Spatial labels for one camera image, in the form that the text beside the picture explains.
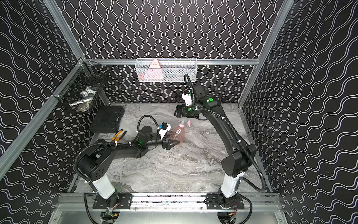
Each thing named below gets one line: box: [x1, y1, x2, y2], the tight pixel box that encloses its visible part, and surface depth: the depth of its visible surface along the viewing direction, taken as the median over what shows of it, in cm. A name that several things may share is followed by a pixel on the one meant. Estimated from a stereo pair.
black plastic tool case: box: [89, 105, 125, 133], surface depth 105 cm
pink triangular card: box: [143, 58, 165, 80], surface depth 92 cm
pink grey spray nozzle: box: [178, 119, 191, 128], surface depth 80 cm
